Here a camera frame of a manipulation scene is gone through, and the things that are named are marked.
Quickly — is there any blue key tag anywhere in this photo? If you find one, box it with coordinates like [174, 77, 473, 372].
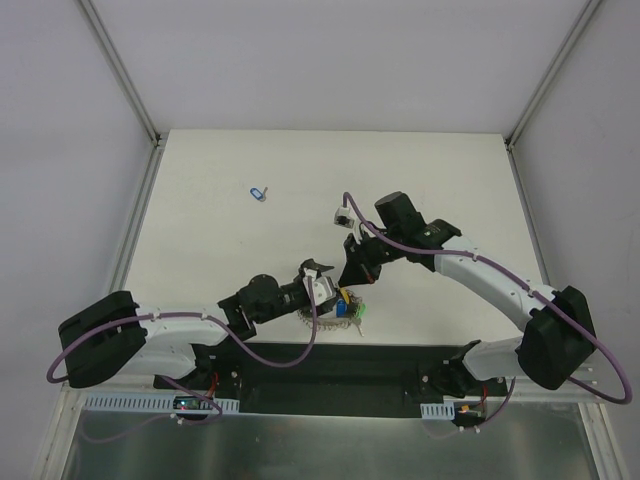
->
[335, 299, 349, 318]

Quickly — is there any large metal keyring with rings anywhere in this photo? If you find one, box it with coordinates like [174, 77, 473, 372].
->
[297, 289, 364, 332]

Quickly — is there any silver key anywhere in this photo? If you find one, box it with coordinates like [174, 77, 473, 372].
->
[353, 319, 364, 337]

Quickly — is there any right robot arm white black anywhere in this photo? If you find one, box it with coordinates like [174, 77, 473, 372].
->
[334, 192, 595, 398]

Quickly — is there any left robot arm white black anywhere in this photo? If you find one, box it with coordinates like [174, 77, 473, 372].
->
[46, 259, 340, 389]

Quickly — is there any blue tagged key on table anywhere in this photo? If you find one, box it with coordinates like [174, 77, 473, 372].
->
[249, 187, 268, 202]

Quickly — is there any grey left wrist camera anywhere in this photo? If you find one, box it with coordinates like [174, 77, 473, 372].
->
[302, 268, 339, 316]

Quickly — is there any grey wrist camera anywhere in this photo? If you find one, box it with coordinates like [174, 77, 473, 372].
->
[302, 268, 339, 316]
[333, 205, 370, 245]

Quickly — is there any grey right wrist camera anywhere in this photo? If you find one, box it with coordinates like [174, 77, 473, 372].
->
[333, 205, 370, 245]

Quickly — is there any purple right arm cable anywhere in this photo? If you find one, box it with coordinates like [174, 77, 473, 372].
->
[342, 192, 632, 436]

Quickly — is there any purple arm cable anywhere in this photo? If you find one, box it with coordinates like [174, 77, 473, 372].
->
[46, 277, 319, 444]
[342, 192, 632, 436]

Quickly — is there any right white cable duct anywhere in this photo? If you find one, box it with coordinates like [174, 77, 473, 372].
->
[420, 401, 456, 421]

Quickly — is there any white cable duct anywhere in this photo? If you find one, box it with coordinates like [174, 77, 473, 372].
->
[420, 401, 456, 421]
[84, 393, 217, 414]

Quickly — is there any right side frame rail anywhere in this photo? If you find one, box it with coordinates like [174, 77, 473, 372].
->
[506, 148, 555, 306]

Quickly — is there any frame rail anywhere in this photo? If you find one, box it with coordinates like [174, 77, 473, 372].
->
[506, 148, 555, 306]
[96, 142, 164, 301]

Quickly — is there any left side frame rail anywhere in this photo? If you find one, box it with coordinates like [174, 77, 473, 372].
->
[96, 142, 164, 301]

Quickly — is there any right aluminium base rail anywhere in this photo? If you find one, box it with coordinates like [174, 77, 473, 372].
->
[512, 377, 601, 403]

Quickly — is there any left white cable duct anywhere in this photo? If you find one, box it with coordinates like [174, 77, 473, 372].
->
[84, 393, 217, 414]

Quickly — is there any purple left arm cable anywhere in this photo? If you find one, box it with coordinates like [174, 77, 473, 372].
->
[46, 277, 319, 444]

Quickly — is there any left aluminium frame post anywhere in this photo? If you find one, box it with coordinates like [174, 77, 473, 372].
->
[75, 0, 163, 147]

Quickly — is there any aluminium frame post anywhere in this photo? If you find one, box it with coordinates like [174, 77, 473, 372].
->
[505, 0, 605, 152]
[75, 0, 163, 147]

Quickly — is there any right aluminium frame post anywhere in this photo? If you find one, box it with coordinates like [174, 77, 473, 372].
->
[505, 0, 605, 152]

